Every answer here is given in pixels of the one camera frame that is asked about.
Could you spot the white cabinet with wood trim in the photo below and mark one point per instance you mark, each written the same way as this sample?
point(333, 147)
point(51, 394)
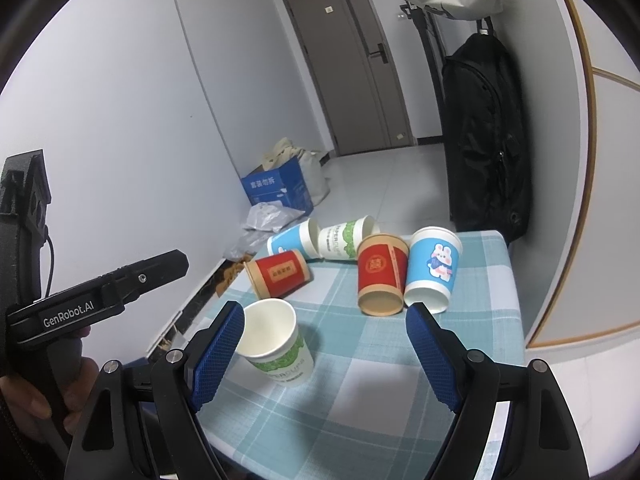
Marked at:
point(600, 210)

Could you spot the white cup with green band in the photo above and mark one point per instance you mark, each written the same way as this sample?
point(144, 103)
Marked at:
point(280, 360)
point(340, 240)

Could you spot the cardboard scraps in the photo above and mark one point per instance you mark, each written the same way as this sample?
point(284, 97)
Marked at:
point(230, 277)

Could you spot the red and tan paper cup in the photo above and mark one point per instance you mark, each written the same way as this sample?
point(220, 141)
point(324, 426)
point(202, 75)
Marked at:
point(277, 272)
point(380, 270)

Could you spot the blue cardboard box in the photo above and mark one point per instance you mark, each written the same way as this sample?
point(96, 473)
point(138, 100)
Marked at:
point(280, 187)

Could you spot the black coat rack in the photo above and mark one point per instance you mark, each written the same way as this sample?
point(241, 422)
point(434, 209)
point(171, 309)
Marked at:
point(430, 60)

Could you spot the checkered tablecloth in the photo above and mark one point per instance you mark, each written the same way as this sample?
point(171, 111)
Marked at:
point(350, 360)

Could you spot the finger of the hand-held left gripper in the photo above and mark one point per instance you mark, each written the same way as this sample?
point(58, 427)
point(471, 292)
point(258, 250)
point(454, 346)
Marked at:
point(150, 269)

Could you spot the person's left hand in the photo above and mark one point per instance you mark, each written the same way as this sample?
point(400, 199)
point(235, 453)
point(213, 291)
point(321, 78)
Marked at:
point(22, 405)

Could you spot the blue cup with rabbit print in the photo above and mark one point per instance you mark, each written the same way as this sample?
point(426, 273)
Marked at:
point(435, 265)

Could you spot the blue and white paper cup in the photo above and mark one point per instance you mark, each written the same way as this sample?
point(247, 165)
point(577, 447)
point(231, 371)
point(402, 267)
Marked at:
point(290, 240)

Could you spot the grey door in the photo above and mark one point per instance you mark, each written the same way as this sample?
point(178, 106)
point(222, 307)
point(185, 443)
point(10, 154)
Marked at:
point(345, 75)

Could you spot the black backpack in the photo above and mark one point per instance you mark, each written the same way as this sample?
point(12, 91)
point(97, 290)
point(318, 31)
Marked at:
point(485, 145)

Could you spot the beige bag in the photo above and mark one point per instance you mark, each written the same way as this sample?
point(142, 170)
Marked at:
point(282, 152)

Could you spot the white sack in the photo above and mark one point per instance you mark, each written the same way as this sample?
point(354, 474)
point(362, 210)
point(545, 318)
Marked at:
point(315, 175)

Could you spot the white plastic bag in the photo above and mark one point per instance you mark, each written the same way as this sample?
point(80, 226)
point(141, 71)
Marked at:
point(270, 220)

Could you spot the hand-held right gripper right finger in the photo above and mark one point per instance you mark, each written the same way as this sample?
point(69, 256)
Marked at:
point(432, 355)

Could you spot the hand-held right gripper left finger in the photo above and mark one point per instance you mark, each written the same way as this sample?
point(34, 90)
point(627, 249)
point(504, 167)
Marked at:
point(220, 355)

